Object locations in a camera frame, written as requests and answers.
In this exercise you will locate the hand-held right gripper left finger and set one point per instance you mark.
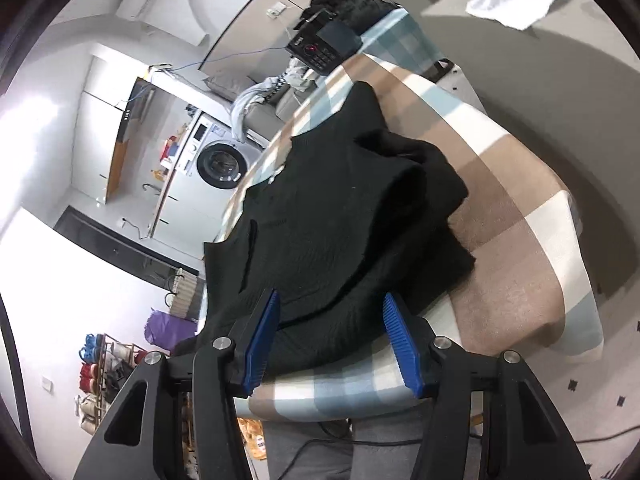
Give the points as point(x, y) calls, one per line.
point(260, 345)

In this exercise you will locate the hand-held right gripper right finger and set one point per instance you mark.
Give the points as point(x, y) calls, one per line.
point(405, 350)

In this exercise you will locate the black knit sweater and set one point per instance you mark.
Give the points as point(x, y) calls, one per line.
point(325, 210)

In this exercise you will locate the pale crumpled clothes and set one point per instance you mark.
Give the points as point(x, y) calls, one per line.
point(296, 72)

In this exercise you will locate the pile of black clothes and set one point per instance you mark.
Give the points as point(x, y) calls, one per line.
point(360, 5)

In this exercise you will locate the orange bag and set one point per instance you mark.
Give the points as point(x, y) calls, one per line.
point(252, 437)

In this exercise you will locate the purple bag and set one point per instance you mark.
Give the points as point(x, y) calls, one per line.
point(167, 332)

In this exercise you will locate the woven laundry basket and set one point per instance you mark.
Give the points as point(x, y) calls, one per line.
point(182, 292)

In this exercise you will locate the person's grey trousers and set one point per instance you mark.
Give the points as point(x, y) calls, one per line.
point(310, 455)

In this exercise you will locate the shoe rack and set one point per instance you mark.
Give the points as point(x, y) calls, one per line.
point(107, 375)

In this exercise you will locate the white kitchen base cabinets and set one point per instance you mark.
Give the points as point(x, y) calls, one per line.
point(185, 205)

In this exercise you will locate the checked tablecloth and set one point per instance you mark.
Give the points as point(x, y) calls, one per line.
point(500, 210)

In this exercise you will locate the white washing machine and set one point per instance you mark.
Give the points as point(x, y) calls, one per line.
point(217, 162)

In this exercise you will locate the kitchen faucet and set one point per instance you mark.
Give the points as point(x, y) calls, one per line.
point(150, 188)

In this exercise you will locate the grey sofa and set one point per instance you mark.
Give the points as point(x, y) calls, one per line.
point(290, 105)

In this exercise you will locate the grey white garment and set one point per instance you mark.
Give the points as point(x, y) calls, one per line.
point(245, 102)

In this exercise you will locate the range hood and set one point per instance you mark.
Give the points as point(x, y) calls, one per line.
point(131, 115)

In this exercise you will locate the black pressure cooker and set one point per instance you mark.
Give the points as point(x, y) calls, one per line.
point(320, 50)

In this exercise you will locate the white wall cabinets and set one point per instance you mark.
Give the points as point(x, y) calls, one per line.
point(100, 120)

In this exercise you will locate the wall socket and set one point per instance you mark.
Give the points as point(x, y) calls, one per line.
point(276, 9)

